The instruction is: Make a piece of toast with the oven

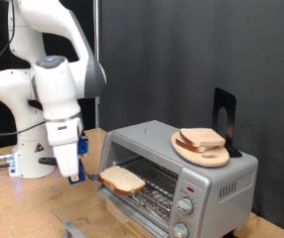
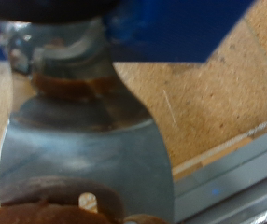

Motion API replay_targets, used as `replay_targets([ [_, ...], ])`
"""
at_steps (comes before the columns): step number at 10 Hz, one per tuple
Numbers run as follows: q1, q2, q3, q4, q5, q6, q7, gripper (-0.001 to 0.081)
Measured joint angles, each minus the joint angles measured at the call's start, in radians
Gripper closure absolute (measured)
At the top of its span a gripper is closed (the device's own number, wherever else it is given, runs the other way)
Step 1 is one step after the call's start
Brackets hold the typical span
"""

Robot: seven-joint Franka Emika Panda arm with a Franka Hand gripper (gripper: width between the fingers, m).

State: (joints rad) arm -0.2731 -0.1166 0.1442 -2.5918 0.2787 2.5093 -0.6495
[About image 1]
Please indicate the silver oven knob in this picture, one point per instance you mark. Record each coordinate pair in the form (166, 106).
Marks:
(180, 230)
(185, 206)

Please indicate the vertical metal pole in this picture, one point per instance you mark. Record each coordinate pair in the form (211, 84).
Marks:
(96, 29)

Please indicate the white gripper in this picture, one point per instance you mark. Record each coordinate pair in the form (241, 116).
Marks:
(66, 148)

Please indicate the white bread slice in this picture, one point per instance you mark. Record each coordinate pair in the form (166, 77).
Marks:
(122, 180)

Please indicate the round wooden cutting board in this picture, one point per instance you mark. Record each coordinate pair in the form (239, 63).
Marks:
(211, 160)

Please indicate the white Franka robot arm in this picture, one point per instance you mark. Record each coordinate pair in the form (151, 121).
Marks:
(26, 82)

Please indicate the black metal bookend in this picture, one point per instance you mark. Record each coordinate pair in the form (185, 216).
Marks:
(229, 102)

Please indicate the wooden box under oven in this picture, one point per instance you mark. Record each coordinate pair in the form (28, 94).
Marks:
(128, 221)

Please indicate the metal spatula with blue block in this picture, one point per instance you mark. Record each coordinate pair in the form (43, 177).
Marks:
(81, 172)

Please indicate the silver toaster oven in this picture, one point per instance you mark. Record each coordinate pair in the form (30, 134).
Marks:
(214, 205)

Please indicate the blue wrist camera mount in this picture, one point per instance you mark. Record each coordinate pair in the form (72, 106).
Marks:
(82, 145)

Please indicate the red oven indicator light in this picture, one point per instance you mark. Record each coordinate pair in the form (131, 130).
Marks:
(190, 189)

